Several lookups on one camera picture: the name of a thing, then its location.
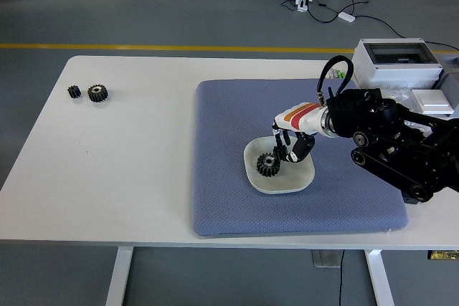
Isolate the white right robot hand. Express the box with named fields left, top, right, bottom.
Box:
left=271, top=102, right=326, bottom=164

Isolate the large black gear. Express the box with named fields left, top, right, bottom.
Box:
left=255, top=152, right=281, bottom=178
left=87, top=84, right=110, bottom=104

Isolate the grey metal box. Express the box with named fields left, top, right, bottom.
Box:
left=432, top=55, right=459, bottom=118

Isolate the white square dish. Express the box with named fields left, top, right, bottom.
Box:
left=243, top=134, right=316, bottom=195

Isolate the blue-grey padded mat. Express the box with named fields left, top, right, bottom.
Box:
left=189, top=79, right=410, bottom=238

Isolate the clear plastic parts bag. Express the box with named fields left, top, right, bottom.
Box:
left=382, top=87, right=413, bottom=102

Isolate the grey floor plate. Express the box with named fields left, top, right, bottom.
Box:
left=311, top=249, right=341, bottom=269

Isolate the white table leg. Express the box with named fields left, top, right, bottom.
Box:
left=105, top=247, right=134, bottom=306
left=364, top=249, right=395, bottom=306

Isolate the yellow black label strip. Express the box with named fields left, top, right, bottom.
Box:
left=427, top=249, right=459, bottom=260

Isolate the grey electrical enclosure box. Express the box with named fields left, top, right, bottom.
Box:
left=350, top=37, right=445, bottom=91

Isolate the black floor cable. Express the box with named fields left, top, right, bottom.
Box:
left=353, top=14, right=459, bottom=53

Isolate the white switch plate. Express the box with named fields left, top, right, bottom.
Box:
left=411, top=88, right=455, bottom=114

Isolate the thin black cable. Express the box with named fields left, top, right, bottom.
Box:
left=338, top=249, right=346, bottom=306

